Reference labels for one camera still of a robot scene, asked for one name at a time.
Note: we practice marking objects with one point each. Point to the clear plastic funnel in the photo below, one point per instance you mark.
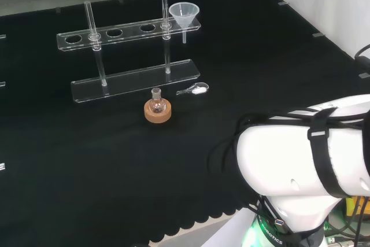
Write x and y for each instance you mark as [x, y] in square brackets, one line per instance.
[184, 12]

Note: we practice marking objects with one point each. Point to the glass weighing funnel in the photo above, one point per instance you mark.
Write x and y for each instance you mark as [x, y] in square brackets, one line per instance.
[199, 88]

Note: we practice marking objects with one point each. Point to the clear acrylic funnel stand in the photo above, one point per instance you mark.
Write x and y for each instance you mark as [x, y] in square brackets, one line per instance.
[130, 81]

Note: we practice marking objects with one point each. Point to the small glass round-bottom flask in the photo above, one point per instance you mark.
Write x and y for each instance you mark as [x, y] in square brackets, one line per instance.
[157, 104]

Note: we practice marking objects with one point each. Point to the black cloth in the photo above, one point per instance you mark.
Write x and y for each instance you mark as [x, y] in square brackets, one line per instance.
[86, 157]

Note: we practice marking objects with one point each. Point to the yellow stop button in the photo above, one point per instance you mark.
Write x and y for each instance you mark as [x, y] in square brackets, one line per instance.
[351, 206]

